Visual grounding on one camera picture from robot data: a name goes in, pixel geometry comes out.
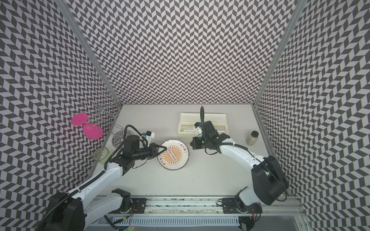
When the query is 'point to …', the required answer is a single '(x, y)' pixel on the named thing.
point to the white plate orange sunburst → (176, 157)
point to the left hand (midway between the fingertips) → (166, 150)
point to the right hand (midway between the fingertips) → (191, 146)
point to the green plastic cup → (100, 154)
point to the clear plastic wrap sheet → (176, 156)
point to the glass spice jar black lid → (252, 139)
